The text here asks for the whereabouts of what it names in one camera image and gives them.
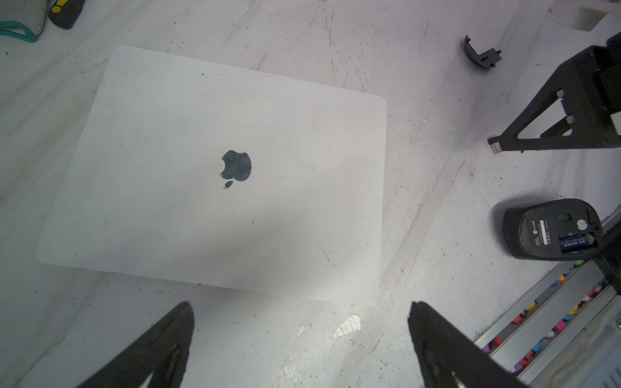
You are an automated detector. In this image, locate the black wireless mouse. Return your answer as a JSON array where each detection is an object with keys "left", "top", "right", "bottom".
[{"left": 502, "top": 198, "right": 604, "bottom": 261}]

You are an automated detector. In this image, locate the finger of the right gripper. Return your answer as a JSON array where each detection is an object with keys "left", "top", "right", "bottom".
[{"left": 488, "top": 45, "right": 620, "bottom": 154}]

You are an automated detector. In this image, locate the small black yellow screwdriver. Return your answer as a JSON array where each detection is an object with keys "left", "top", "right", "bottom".
[{"left": 48, "top": 0, "right": 86, "bottom": 30}]

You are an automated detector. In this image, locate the teal white work glove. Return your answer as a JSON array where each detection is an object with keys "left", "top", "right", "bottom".
[{"left": 0, "top": 0, "right": 48, "bottom": 43}]

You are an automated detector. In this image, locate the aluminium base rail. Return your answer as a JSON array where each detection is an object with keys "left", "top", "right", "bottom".
[{"left": 472, "top": 208, "right": 621, "bottom": 388}]

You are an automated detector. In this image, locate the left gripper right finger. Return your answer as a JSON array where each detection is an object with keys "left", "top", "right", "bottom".
[{"left": 408, "top": 302, "right": 525, "bottom": 388}]

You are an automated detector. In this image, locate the white laptop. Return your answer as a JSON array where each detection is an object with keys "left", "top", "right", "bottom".
[{"left": 37, "top": 46, "right": 387, "bottom": 305}]

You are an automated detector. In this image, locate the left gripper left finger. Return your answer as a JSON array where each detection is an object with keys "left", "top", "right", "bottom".
[{"left": 79, "top": 302, "right": 195, "bottom": 387}]

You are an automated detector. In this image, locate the black mouse battery cover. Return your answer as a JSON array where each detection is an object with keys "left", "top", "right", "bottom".
[{"left": 463, "top": 35, "right": 502, "bottom": 70}]

